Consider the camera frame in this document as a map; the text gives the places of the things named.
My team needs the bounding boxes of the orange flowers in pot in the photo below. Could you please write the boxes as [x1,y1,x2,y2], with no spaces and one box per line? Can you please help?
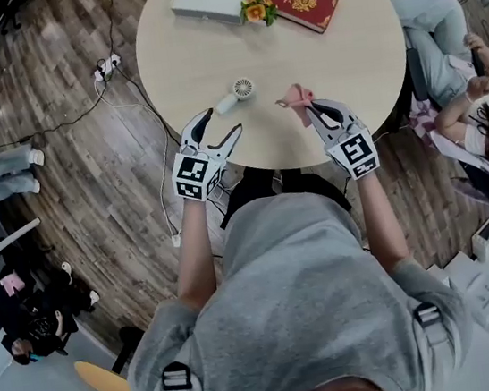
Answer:
[238,0,281,31]

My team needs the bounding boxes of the person's left forearm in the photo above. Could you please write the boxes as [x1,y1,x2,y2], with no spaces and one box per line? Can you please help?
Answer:
[164,193,223,309]

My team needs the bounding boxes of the white power strip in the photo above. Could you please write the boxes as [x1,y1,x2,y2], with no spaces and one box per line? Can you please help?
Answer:
[91,52,124,83]

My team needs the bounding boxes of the white handheld fan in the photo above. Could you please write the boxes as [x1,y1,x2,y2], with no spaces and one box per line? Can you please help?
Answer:
[210,75,259,116]

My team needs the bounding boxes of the yellow round table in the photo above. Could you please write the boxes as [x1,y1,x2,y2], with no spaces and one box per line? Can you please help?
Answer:
[73,353,138,391]

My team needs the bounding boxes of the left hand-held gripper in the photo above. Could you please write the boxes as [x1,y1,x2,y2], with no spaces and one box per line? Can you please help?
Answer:
[163,103,253,206]

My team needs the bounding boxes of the pink checked cloth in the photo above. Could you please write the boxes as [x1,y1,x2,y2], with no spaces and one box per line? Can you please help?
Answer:
[407,98,446,149]

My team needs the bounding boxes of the white flat carton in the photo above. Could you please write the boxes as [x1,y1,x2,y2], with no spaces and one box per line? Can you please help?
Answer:
[444,245,489,328]

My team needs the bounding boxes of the person's grey shirt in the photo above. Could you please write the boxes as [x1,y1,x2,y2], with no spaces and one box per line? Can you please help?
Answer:
[105,169,480,391]

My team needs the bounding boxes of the black floor cable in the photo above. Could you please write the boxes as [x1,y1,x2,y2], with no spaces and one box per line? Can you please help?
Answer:
[0,81,115,151]
[102,0,125,59]

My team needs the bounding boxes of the white cable with adapter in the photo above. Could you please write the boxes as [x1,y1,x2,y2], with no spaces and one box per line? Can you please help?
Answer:
[92,68,189,256]

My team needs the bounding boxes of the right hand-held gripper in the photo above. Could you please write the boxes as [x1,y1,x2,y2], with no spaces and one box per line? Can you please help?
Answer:
[301,90,382,187]

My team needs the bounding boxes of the person's right forearm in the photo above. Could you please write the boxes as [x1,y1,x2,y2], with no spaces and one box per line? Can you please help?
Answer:
[352,167,411,273]

